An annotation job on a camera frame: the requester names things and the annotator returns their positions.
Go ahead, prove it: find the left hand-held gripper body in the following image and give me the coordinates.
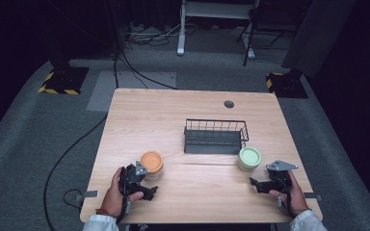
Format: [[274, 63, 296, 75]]
[[118, 160, 152, 197]]

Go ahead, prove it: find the dark grey panel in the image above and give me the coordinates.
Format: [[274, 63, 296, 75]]
[[280, 0, 358, 78]]

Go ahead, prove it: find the left hand-held gripper cable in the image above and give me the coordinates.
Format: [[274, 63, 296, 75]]
[[117, 167, 132, 224]]

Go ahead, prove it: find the person's left hand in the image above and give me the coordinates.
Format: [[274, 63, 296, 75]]
[[100, 167, 145, 218]]

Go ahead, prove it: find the tangle of floor cables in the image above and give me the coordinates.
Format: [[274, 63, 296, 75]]
[[124, 22, 182, 48]]

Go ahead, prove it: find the hand-held gripper cable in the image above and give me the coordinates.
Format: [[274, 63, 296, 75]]
[[117, 167, 132, 224], [277, 175, 299, 219]]

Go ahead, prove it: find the black tripod stand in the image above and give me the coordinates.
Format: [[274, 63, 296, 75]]
[[235, 8, 300, 67]]

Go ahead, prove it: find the person's right hand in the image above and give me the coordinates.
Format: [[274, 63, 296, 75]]
[[268, 169, 310, 217]]

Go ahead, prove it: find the black stand pole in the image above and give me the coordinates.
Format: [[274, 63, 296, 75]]
[[101, 0, 124, 61]]

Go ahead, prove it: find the black wire basket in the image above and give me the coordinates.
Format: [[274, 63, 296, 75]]
[[183, 118, 251, 155]]

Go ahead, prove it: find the long black floor cable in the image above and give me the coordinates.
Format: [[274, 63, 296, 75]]
[[42, 114, 109, 231]]

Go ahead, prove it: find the white desk frame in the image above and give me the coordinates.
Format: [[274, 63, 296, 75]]
[[176, 0, 262, 61]]

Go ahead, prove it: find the looped black cable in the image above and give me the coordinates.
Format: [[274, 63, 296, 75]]
[[63, 188, 85, 212]]

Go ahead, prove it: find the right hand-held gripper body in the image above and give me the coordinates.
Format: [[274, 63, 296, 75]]
[[265, 159, 300, 194]]

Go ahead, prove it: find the grey table clamp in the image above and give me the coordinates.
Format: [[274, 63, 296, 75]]
[[303, 192, 323, 202], [75, 190, 99, 203]]

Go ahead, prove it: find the striped black stand base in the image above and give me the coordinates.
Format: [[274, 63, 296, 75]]
[[265, 71, 309, 99], [38, 66, 91, 96]]

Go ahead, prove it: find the right hand-held gripper cable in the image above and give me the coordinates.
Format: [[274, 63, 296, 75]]
[[277, 175, 299, 219]]

